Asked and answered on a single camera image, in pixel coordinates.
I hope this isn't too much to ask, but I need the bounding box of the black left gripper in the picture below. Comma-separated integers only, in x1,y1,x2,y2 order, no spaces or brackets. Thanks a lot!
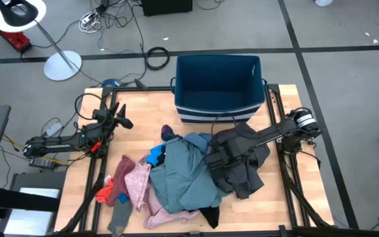
91,101,127,132

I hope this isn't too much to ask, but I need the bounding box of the dark grey garment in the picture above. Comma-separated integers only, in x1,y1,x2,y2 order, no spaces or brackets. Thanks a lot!
213,122,272,200

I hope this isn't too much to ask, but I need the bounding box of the teal grey shirt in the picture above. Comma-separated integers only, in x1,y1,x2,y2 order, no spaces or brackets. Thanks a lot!
149,132,233,211

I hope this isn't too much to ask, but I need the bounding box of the purple sock teal toe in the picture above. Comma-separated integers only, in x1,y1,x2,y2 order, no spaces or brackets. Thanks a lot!
161,124,184,142

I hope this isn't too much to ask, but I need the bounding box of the bright blue garment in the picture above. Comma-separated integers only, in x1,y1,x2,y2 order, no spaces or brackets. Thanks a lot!
145,144,167,167

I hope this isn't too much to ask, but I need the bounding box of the pink heathered shirt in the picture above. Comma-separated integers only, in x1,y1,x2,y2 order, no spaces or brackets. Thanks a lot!
124,156,201,230

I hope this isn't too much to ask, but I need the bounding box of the navy white striped fabric bin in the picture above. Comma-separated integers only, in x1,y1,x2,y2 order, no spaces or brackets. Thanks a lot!
170,54,266,124

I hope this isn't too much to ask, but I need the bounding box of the maroon garment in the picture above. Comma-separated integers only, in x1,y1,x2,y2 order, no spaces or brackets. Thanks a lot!
105,155,136,207

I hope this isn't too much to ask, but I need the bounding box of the grey power adapter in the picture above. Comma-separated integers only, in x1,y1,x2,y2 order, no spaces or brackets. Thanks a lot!
42,121,64,138

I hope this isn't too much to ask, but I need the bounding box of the white floor lamp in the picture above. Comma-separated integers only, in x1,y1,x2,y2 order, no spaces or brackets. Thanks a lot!
0,0,83,82

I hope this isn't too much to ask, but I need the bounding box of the orange sock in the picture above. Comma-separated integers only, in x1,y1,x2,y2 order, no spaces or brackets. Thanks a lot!
94,176,115,204

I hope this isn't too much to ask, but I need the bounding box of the black power brick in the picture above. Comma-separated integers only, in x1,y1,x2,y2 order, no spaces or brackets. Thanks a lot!
28,157,58,171

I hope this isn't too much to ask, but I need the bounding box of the grey sock blue toe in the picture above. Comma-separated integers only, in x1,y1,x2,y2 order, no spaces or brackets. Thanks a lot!
107,193,133,237

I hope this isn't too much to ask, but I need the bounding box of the grey cart white panel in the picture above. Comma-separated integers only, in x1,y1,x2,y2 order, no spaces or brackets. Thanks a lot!
0,171,67,237

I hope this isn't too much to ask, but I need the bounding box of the black box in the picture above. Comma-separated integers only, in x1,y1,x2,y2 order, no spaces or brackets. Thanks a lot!
141,0,193,17

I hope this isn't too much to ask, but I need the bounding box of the red tool box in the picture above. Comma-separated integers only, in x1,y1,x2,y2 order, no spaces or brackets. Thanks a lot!
0,1,32,53

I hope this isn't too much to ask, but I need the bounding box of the black aluminium table frame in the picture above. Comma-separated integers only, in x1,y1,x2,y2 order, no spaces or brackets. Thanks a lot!
56,84,334,237

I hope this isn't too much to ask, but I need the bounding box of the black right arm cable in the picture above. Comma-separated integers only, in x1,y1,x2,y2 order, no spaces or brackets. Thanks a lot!
211,111,243,145

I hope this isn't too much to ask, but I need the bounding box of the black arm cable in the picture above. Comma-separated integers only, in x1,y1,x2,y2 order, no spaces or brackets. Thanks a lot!
74,93,108,121
211,111,243,145

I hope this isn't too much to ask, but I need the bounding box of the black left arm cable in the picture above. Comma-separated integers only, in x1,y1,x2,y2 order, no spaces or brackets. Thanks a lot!
74,93,108,121

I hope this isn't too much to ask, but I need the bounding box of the coiled black cable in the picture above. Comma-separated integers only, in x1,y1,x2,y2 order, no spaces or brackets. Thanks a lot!
145,46,171,71

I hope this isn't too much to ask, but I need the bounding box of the long black floor cable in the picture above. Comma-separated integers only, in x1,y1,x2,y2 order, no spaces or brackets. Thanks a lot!
89,0,148,90

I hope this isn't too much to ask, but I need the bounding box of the yellow cable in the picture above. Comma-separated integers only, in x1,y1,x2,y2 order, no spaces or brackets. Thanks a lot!
1,133,69,165

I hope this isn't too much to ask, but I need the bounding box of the white cable bundle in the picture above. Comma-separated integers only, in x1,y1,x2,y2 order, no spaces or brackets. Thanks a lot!
78,9,104,34

